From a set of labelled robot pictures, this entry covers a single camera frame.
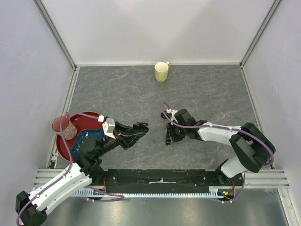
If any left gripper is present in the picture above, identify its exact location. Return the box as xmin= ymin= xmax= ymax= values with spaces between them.
xmin=96 ymin=121 xmax=146 ymax=157

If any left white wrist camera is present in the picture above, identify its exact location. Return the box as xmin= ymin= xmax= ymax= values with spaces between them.
xmin=102 ymin=118 xmax=115 ymax=139

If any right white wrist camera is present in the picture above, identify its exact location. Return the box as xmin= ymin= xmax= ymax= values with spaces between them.
xmin=166 ymin=108 xmax=178 ymax=123

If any slotted cable duct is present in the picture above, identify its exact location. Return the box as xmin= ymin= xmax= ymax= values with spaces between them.
xmin=71 ymin=188 xmax=234 ymax=198

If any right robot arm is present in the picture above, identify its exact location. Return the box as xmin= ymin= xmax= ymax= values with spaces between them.
xmin=161 ymin=108 xmax=276 ymax=186

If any yellow-green mug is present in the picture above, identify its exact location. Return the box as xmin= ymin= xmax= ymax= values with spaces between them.
xmin=154 ymin=62 xmax=170 ymax=82

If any blue plate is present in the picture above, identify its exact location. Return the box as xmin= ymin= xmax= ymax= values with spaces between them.
xmin=71 ymin=128 xmax=104 ymax=156

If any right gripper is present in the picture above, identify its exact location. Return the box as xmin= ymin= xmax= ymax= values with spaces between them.
xmin=165 ymin=121 xmax=187 ymax=143

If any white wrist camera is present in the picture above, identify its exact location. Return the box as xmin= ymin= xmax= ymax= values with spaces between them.
xmin=102 ymin=118 xmax=115 ymax=139
xmin=166 ymin=108 xmax=178 ymax=123

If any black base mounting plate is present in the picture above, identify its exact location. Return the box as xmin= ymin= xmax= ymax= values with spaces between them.
xmin=94 ymin=169 xmax=241 ymax=188

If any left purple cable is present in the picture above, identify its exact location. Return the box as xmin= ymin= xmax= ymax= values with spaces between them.
xmin=15 ymin=111 xmax=105 ymax=226

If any pink floral mug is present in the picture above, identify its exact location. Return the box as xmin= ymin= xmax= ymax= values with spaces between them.
xmin=52 ymin=112 xmax=77 ymax=140

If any red round tray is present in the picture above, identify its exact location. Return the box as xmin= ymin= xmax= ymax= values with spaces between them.
xmin=56 ymin=112 xmax=103 ymax=161

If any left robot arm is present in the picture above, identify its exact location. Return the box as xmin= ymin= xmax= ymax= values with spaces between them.
xmin=16 ymin=118 xmax=149 ymax=226

